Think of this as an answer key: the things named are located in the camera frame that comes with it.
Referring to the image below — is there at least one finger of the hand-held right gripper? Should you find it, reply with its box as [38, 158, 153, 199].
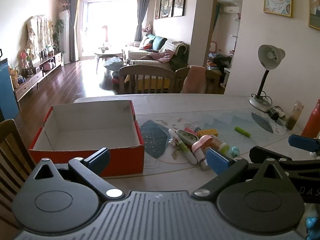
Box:
[288, 134, 320, 153]
[249, 146, 320, 179]

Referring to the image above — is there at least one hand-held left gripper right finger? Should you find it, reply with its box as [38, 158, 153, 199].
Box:
[191, 147, 290, 201]

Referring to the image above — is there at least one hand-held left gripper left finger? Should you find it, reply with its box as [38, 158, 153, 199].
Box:
[26, 147, 125, 202]

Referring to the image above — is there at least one jar with green lid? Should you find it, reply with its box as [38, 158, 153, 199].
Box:
[211, 137, 230, 156]

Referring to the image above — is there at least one pink plastic dish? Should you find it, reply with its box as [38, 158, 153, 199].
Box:
[191, 135, 213, 153]

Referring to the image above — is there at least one red cardboard box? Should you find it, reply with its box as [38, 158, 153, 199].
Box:
[28, 100, 145, 178]

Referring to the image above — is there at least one green highlighter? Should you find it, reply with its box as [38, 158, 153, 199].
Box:
[234, 126, 252, 138]

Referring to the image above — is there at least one white printed marker pen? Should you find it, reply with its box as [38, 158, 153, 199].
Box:
[168, 129, 197, 165]

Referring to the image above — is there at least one grey correction tape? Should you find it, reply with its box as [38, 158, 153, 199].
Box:
[176, 129, 199, 145]

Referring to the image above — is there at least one pink binder clip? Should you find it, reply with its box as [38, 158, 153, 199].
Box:
[184, 121, 201, 133]

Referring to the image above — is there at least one person's right hand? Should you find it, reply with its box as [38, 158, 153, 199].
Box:
[306, 216, 320, 240]

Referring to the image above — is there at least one red bottle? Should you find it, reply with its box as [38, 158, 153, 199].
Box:
[301, 99, 320, 139]

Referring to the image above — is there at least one black power adapter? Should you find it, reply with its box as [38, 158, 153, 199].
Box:
[269, 106, 288, 122]

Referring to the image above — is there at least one wooden dining chair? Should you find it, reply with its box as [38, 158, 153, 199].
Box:
[0, 119, 36, 230]
[119, 65, 176, 95]
[175, 66, 221, 94]

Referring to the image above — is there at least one pink cloth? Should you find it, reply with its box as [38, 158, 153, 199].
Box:
[180, 65, 207, 94]

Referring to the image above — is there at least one grey desk lamp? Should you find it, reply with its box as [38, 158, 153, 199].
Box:
[249, 44, 286, 112]

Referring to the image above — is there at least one yellow seat cushion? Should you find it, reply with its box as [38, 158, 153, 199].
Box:
[125, 76, 173, 91]

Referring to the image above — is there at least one blue grey bag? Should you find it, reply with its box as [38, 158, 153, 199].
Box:
[103, 56, 124, 71]

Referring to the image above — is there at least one wooden tv cabinet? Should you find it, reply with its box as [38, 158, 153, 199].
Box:
[14, 52, 63, 102]

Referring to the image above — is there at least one oval coffee table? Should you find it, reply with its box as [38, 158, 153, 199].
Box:
[94, 47, 123, 74]

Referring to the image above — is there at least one dark green coat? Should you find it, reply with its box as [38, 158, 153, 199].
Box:
[170, 44, 190, 71]

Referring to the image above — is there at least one blue front cabinet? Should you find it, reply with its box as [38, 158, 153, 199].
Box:
[0, 57, 21, 120]

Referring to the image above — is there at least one beige sofa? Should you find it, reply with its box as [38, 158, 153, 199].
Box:
[126, 34, 190, 71]

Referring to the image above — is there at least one yellow gift bag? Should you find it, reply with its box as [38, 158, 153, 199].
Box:
[9, 69, 19, 88]

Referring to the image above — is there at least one pink blanket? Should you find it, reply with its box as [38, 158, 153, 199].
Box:
[146, 50, 176, 63]

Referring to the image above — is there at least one white standing air conditioner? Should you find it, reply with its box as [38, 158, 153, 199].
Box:
[58, 10, 72, 64]

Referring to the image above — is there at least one green potted plant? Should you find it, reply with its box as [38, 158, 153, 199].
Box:
[52, 19, 66, 54]

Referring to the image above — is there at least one teal pillow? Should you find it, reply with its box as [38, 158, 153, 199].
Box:
[146, 34, 167, 52]

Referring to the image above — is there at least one floral dust cover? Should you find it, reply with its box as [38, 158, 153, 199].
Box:
[24, 15, 54, 58]

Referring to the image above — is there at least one blue grey curtain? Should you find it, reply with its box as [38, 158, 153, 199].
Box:
[134, 0, 152, 42]

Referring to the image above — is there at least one narrow black framed painting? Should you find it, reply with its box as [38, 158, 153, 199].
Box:
[154, 0, 162, 20]

